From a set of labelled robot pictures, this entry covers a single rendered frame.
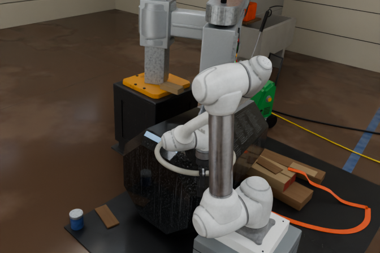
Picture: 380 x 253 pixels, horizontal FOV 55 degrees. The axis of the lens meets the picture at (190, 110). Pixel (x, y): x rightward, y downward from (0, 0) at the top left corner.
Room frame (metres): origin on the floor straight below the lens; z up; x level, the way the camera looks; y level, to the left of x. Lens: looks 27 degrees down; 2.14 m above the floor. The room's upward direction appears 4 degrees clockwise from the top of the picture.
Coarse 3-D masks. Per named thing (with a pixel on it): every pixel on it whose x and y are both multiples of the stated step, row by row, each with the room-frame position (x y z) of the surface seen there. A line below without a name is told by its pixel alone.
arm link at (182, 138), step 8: (240, 104) 1.42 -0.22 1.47; (192, 120) 1.49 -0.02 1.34; (200, 120) 1.47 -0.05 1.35; (176, 128) 1.55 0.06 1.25; (184, 128) 1.50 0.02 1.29; (192, 128) 1.48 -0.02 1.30; (168, 136) 1.53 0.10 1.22; (176, 136) 1.51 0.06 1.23; (184, 136) 1.50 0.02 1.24; (192, 136) 1.54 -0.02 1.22; (168, 144) 1.50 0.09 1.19; (176, 144) 1.50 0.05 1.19; (184, 144) 1.50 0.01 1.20; (192, 144) 1.54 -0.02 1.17
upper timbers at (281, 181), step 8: (272, 160) 2.90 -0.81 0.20; (256, 168) 2.75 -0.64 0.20; (264, 168) 2.76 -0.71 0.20; (264, 176) 2.68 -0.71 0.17; (272, 176) 2.65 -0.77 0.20; (280, 176) 2.66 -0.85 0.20; (288, 176) 2.68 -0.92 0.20; (272, 184) 2.63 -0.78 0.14; (280, 184) 2.58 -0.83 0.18; (288, 184) 2.63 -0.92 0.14
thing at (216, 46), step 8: (208, 24) 2.49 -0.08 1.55; (208, 32) 2.40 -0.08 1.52; (216, 32) 2.39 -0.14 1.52; (224, 32) 2.38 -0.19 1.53; (232, 32) 2.37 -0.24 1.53; (208, 40) 2.40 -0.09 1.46; (216, 40) 2.39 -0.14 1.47; (224, 40) 2.38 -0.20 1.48; (232, 40) 2.37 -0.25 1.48; (208, 48) 2.40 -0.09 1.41; (216, 48) 2.39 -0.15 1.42; (224, 48) 2.38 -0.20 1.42; (208, 56) 2.40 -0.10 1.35; (216, 56) 2.39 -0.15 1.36; (224, 56) 2.38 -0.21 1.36; (200, 64) 2.41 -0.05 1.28; (208, 64) 2.40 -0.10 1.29; (216, 64) 2.39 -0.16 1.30; (200, 72) 2.41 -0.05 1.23
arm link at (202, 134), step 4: (200, 128) 1.61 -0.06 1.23; (204, 128) 1.60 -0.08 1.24; (208, 128) 1.60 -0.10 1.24; (196, 132) 1.59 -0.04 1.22; (200, 132) 1.59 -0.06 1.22; (204, 132) 1.59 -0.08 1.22; (208, 132) 1.59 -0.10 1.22; (196, 136) 1.57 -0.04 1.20; (200, 136) 1.58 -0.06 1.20; (204, 136) 1.58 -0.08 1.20; (208, 136) 1.59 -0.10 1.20; (196, 140) 1.56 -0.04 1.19; (200, 140) 1.57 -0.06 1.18; (204, 140) 1.58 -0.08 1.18; (208, 140) 1.59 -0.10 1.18; (196, 144) 1.56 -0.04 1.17; (200, 144) 1.57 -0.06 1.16; (204, 144) 1.58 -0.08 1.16; (208, 144) 1.59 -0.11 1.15; (196, 148) 1.58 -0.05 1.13; (200, 148) 1.58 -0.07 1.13; (204, 148) 1.58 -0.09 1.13; (208, 148) 1.59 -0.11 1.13
